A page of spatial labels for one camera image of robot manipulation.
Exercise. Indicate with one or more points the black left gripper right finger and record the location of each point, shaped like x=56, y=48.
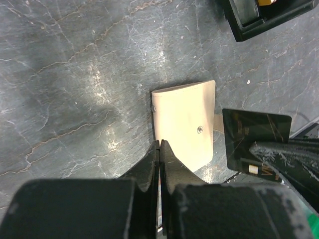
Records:
x=194, y=209

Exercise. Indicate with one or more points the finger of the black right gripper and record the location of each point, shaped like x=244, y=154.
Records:
x=297, y=164

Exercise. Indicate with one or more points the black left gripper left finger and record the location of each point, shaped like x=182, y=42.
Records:
x=121, y=208

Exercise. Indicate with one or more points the black VIP card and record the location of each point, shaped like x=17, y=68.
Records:
x=242, y=129

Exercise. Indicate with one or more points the beige leather card holder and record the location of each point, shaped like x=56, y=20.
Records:
x=185, y=117

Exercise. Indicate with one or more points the black plastic card box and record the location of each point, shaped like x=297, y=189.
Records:
x=247, y=19

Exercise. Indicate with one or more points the gold VIP card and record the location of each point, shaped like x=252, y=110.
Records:
x=265, y=2

